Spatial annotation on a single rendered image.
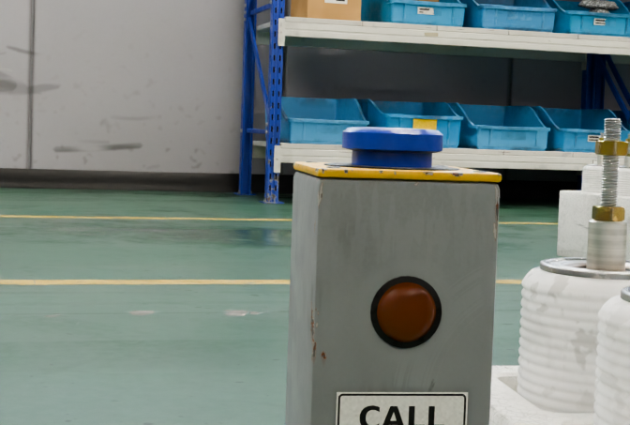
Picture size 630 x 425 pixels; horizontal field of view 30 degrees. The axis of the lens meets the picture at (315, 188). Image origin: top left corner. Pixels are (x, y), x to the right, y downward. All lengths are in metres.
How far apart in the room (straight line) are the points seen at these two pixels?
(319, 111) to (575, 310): 4.93
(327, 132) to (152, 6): 1.13
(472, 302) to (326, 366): 0.06
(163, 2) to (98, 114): 0.61
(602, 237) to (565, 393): 0.09
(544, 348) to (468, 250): 0.25
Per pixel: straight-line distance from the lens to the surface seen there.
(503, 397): 0.69
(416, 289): 0.44
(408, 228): 0.44
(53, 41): 5.62
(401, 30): 5.16
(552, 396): 0.68
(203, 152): 5.69
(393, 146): 0.45
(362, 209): 0.43
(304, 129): 5.06
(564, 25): 5.57
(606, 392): 0.59
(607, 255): 0.70
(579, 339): 0.67
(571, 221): 3.24
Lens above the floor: 0.33
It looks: 3 degrees down
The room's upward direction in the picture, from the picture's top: 2 degrees clockwise
